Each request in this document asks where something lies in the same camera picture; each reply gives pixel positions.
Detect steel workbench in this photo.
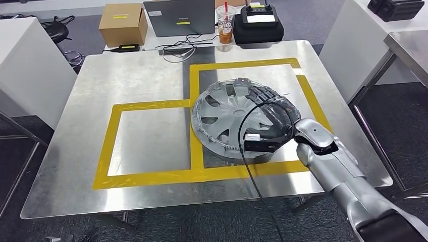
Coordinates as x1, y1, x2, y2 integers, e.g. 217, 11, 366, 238
20, 40, 394, 220
347, 30, 428, 199

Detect black hard case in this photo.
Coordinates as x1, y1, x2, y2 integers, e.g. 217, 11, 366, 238
367, 0, 425, 22

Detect silver plastic wheel cover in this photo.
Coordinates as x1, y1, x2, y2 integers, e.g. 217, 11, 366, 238
190, 77, 302, 160

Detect white side table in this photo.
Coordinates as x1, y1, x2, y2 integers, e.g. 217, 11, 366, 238
0, 17, 78, 130

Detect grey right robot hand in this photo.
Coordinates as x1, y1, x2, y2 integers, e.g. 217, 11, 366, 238
245, 85, 302, 135

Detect black power adapter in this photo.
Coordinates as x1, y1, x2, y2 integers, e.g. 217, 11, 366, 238
115, 44, 140, 53

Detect grey laptop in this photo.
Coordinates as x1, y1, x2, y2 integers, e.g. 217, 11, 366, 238
143, 0, 216, 37

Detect black remote controller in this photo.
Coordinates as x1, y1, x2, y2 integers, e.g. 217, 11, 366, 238
240, 0, 280, 27

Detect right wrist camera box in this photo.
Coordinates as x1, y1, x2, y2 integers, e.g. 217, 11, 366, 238
243, 133, 284, 153

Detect plastic drink cup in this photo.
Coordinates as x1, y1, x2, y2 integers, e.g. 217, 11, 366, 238
216, 2, 237, 52

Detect black cable coil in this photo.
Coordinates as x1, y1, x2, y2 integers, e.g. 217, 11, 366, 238
40, 15, 86, 73

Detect black padded case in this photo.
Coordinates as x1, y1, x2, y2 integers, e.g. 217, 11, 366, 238
233, 13, 285, 45

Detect brown cardboard box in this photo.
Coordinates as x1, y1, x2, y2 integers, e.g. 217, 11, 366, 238
98, 3, 149, 48

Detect black and white cables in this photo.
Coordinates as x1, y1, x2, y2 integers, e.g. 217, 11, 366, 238
155, 33, 220, 64

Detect steel table frame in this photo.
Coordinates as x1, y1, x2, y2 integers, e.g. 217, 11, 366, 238
0, 110, 49, 218

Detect white desk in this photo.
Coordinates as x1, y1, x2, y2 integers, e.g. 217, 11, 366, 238
103, 0, 248, 52

